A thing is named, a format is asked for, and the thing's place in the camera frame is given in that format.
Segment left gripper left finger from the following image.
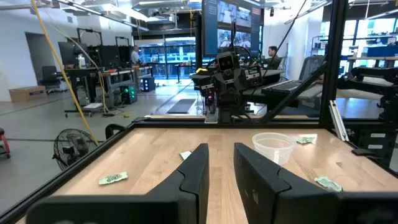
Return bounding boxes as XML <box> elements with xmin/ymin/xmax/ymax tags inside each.
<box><xmin>26</xmin><ymin>142</ymin><xmax>210</xmax><ymax>224</ymax></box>

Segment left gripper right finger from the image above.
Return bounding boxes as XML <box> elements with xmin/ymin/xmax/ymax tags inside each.
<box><xmin>233</xmin><ymin>142</ymin><xmax>398</xmax><ymax>224</ymax></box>

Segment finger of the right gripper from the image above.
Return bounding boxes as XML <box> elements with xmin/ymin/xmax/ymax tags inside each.
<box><xmin>230</xmin><ymin>68</ymin><xmax>249</xmax><ymax>95</ymax></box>
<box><xmin>213</xmin><ymin>73</ymin><xmax>231</xmax><ymax>106</ymax></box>

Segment person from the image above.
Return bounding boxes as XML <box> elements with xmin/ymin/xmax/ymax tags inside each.
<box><xmin>130</xmin><ymin>45</ymin><xmax>141</xmax><ymax>65</ymax></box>
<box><xmin>263</xmin><ymin>45</ymin><xmax>282</xmax><ymax>71</ymax></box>

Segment black keyboard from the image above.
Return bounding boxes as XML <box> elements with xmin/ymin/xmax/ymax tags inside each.
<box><xmin>261</xmin><ymin>79</ymin><xmax>304</xmax><ymax>96</ymax></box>

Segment black floor mat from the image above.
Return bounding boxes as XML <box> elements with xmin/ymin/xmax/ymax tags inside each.
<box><xmin>167</xmin><ymin>98</ymin><xmax>197</xmax><ymax>114</ymax></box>

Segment large display screen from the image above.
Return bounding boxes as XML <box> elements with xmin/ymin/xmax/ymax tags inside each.
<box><xmin>201</xmin><ymin>0</ymin><xmax>264</xmax><ymax>58</ymax></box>

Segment grey mesh chair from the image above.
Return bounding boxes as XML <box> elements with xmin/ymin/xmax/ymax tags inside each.
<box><xmin>298</xmin><ymin>55</ymin><xmax>326</xmax><ymax>82</ymax></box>

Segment clear round plastic container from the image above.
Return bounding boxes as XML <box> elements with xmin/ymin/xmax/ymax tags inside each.
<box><xmin>251</xmin><ymin>132</ymin><xmax>297</xmax><ymax>166</ymax></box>

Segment grey desk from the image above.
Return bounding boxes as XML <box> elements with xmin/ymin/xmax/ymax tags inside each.
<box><xmin>242</xmin><ymin>79</ymin><xmax>383</xmax><ymax>108</ymax></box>

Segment computer tower blue lights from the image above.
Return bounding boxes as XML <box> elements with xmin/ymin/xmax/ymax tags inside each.
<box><xmin>141</xmin><ymin>76</ymin><xmax>156</xmax><ymax>93</ymax></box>

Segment computer tower green lights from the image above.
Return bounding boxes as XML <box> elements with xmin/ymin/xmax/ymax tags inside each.
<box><xmin>119</xmin><ymin>83</ymin><xmax>138</xmax><ymax>105</ymax></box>

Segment silver aluminium profile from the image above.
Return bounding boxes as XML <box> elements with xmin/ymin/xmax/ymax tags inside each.
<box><xmin>328</xmin><ymin>99</ymin><xmax>350</xmax><ymax>142</ymax></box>

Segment black control box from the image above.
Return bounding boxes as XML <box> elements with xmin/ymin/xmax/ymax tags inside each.
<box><xmin>350</xmin><ymin>126</ymin><xmax>398</xmax><ymax>170</ymax></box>

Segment black floor fan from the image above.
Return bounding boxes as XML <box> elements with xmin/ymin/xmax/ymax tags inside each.
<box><xmin>52</xmin><ymin>128</ymin><xmax>100</xmax><ymax>171</ymax></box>

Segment black wheeled desk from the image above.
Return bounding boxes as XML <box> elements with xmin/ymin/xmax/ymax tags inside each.
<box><xmin>58</xmin><ymin>65</ymin><xmax>105</xmax><ymax>118</ymax></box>

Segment black desk monitor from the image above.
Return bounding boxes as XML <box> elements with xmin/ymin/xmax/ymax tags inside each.
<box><xmin>58</xmin><ymin>41</ymin><xmax>90</xmax><ymax>66</ymax></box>

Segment black office chair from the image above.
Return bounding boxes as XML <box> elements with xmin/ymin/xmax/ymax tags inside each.
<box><xmin>39</xmin><ymin>65</ymin><xmax>68</xmax><ymax>94</ymax></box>

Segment red stool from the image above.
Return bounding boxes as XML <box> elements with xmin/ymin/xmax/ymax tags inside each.
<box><xmin>0</xmin><ymin>126</ymin><xmax>11</xmax><ymax>159</ymax></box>

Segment cardboard box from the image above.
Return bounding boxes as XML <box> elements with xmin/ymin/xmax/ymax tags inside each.
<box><xmin>8</xmin><ymin>85</ymin><xmax>47</xmax><ymax>103</ymax></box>

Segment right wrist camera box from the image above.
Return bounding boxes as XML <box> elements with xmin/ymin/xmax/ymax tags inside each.
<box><xmin>216</xmin><ymin>51</ymin><xmax>236</xmax><ymax>73</ymax></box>

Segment black hanging cable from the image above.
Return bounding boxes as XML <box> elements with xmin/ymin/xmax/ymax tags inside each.
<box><xmin>262</xmin><ymin>9</ymin><xmax>304</xmax><ymax>78</ymax></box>

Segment black aluminium table frame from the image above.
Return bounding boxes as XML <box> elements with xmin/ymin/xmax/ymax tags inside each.
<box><xmin>0</xmin><ymin>0</ymin><xmax>398</xmax><ymax>224</ymax></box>

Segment thick yellow hanging cable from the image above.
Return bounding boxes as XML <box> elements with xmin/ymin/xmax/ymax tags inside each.
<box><xmin>30</xmin><ymin>0</ymin><xmax>100</xmax><ymax>146</ymax></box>

